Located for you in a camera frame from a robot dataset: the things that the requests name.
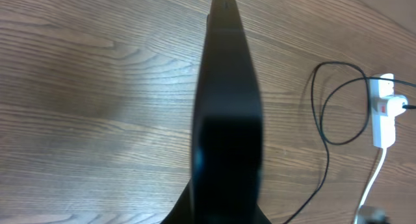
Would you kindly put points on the white power strip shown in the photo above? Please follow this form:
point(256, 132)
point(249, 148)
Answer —
point(383, 125)

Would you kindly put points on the blue Galaxy smartphone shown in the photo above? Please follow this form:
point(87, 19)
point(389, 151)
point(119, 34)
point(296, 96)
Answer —
point(227, 128)

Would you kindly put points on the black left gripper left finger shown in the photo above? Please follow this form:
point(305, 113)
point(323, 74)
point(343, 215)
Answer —
point(182, 210)

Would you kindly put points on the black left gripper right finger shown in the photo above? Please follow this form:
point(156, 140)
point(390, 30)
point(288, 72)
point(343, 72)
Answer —
point(262, 219)

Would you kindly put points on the white charger plug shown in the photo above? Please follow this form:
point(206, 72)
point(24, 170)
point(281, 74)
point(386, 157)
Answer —
point(390, 105)

